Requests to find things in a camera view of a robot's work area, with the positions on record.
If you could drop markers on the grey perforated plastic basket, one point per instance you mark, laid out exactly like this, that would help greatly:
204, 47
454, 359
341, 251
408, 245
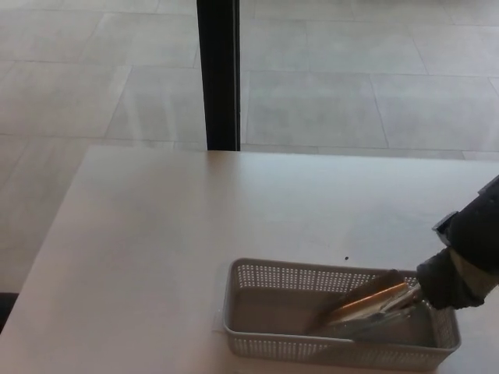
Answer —
269, 311

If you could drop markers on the black vertical pillar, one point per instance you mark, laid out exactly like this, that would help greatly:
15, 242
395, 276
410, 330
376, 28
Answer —
220, 78

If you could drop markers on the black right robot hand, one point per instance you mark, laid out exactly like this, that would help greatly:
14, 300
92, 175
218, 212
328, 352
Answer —
477, 230

